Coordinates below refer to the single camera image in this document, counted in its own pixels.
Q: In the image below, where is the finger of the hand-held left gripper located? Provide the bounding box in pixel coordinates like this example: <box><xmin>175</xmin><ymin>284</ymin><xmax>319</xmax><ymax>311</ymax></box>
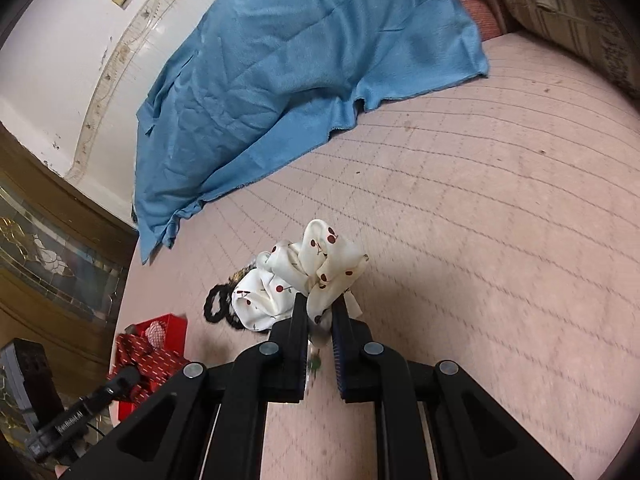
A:
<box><xmin>101</xmin><ymin>365</ymin><xmax>142</xmax><ymax>402</ymax></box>

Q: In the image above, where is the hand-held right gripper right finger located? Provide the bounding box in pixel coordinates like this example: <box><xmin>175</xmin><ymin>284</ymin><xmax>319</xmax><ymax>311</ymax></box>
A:
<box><xmin>331</xmin><ymin>298</ymin><xmax>575</xmax><ymax>480</ymax></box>

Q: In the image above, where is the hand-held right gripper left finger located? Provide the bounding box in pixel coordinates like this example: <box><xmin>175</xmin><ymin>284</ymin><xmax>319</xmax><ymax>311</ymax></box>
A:
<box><xmin>60</xmin><ymin>292</ymin><xmax>308</xmax><ymax>480</ymax></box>

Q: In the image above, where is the red dotted bow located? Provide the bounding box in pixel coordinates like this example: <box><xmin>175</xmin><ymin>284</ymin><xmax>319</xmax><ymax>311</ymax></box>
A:
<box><xmin>114</xmin><ymin>334</ymin><xmax>190</xmax><ymax>393</ymax></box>

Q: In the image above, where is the red box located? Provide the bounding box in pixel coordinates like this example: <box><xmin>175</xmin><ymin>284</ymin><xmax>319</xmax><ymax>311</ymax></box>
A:
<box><xmin>111</xmin><ymin>313</ymin><xmax>189</xmax><ymax>422</ymax></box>

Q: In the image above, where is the white cherry-print scrunchie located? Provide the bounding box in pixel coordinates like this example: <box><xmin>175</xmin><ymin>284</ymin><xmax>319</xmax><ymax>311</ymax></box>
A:
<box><xmin>231</xmin><ymin>219</ymin><xmax>367</xmax><ymax>333</ymax></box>

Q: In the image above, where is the leopard-print scrunchie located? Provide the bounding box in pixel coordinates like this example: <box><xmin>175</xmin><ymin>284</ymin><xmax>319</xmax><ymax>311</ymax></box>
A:
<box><xmin>226</xmin><ymin>254</ymin><xmax>272</xmax><ymax>286</ymax></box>

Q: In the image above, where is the pink white knit scrunchie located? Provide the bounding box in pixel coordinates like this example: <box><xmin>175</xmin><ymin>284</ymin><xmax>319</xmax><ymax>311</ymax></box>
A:
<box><xmin>145</xmin><ymin>321</ymin><xmax>169</xmax><ymax>349</ymax></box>

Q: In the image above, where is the black scrunchie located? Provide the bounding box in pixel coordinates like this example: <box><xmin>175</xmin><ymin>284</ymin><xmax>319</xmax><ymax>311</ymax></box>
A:
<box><xmin>222</xmin><ymin>306</ymin><xmax>251</xmax><ymax>331</ymax></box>
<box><xmin>202</xmin><ymin>284</ymin><xmax>237</xmax><ymax>324</ymax></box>

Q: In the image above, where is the wooden glass-panel door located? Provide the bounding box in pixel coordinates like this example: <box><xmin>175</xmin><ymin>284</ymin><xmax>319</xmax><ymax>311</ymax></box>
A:
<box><xmin>0</xmin><ymin>122</ymin><xmax>139</xmax><ymax>461</ymax></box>

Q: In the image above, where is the pink quilted bed sheet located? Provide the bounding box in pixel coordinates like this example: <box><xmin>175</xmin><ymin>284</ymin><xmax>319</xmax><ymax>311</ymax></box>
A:
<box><xmin>106</xmin><ymin>30</ymin><xmax>640</xmax><ymax>480</ymax></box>

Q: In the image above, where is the blue blanket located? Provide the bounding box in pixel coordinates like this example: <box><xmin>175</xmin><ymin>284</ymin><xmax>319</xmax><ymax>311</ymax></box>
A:
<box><xmin>134</xmin><ymin>0</ymin><xmax>490</xmax><ymax>265</ymax></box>

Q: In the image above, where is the brown pillow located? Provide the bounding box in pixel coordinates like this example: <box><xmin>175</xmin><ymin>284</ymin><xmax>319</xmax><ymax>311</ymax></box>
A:
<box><xmin>456</xmin><ymin>0</ymin><xmax>512</xmax><ymax>39</ymax></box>

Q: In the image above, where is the striped floral pillow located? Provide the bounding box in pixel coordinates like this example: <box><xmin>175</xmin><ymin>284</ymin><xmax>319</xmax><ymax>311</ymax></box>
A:
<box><xmin>492</xmin><ymin>0</ymin><xmax>637</xmax><ymax>102</ymax></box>

